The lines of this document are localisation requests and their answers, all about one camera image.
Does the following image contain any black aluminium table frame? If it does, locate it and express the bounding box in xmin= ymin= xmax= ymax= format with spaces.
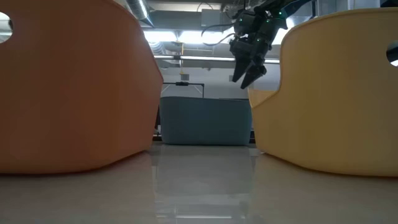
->
xmin=154 ymin=81 xmax=257 ymax=144

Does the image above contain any yellow plastic bin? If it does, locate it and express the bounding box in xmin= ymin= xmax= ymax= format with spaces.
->
xmin=248 ymin=7 xmax=398 ymax=177

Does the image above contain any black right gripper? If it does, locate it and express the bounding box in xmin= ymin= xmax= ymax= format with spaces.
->
xmin=229 ymin=10 xmax=289 ymax=90

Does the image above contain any silver ventilation duct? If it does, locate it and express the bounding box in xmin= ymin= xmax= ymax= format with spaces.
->
xmin=126 ymin=0 xmax=155 ymax=28

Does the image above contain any white horizontal pipe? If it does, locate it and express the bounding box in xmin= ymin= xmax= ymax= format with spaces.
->
xmin=154 ymin=55 xmax=280 ymax=65

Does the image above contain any blue-grey plastic bin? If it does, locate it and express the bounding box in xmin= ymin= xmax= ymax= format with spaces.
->
xmin=159 ymin=96 xmax=252 ymax=146

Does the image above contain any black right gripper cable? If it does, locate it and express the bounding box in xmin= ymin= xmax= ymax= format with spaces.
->
xmin=201 ymin=22 xmax=236 ymax=47

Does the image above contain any ceiling light panel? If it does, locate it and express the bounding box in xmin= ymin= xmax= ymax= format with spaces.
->
xmin=142 ymin=28 xmax=282 ymax=45

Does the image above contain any orange plastic bin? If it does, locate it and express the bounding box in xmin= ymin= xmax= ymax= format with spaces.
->
xmin=0 ymin=0 xmax=164 ymax=174

